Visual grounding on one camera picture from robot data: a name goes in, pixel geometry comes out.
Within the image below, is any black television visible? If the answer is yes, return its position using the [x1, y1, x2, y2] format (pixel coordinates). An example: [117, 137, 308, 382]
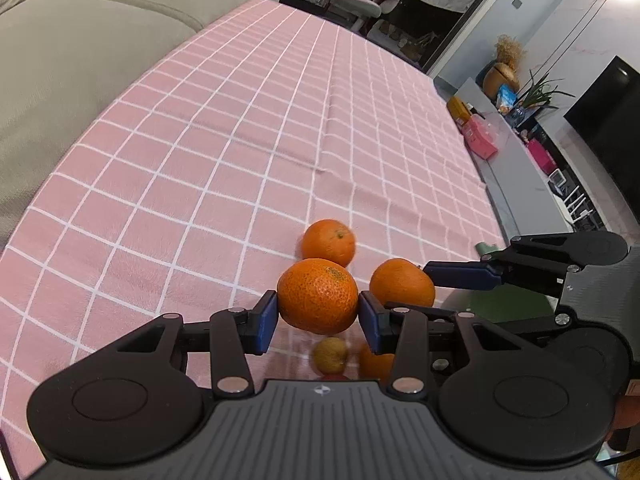
[563, 56, 640, 202]

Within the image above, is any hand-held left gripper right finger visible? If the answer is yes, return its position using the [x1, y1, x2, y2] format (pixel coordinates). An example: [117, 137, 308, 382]
[358, 291, 533, 397]

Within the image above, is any white router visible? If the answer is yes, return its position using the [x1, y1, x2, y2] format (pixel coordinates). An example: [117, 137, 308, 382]
[565, 185, 594, 222]

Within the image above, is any green bowl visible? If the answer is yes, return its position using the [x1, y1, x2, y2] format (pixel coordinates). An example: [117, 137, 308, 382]
[435, 241, 558, 326]

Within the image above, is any green leafy plant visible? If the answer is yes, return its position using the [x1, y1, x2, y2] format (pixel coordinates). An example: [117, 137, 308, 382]
[515, 67, 577, 112]

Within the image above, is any person's right hand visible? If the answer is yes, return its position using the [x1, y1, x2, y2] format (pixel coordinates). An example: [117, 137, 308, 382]
[613, 393, 640, 432]

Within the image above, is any pink storage box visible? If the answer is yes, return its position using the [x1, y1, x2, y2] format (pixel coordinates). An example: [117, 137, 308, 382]
[462, 115, 500, 159]

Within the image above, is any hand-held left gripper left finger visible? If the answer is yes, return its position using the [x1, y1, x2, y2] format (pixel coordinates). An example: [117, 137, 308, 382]
[102, 290, 278, 397]

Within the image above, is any white marble television cabinet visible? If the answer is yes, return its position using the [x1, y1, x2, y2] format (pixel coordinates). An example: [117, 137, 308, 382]
[435, 77, 592, 242]

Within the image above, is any orange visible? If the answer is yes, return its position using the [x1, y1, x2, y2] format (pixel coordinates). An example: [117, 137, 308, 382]
[369, 258, 436, 309]
[276, 258, 360, 336]
[357, 342, 397, 384]
[301, 219, 357, 268]

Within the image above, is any magenta box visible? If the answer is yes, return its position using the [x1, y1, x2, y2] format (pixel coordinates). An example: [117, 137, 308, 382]
[525, 137, 559, 174]

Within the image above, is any pink checked tablecloth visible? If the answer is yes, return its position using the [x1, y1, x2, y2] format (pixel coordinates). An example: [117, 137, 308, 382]
[0, 0, 506, 472]

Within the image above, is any beige sofa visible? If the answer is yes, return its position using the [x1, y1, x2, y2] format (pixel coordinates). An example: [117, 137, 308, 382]
[0, 0, 282, 252]

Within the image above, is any orange box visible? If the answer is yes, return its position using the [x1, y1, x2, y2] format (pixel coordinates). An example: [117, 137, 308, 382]
[446, 96, 474, 126]

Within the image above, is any dried flower bunch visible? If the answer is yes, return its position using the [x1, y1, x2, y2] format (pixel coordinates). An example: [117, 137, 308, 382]
[494, 35, 528, 68]

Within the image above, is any golden round vase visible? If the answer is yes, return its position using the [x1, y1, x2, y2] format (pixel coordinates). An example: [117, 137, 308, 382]
[482, 61, 521, 102]

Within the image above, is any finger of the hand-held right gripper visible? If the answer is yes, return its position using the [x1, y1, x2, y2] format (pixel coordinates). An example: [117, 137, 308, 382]
[497, 309, 577, 346]
[423, 234, 583, 301]

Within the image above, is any blue snack bag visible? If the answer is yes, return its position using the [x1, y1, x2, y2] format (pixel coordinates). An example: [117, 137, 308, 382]
[496, 85, 519, 114]

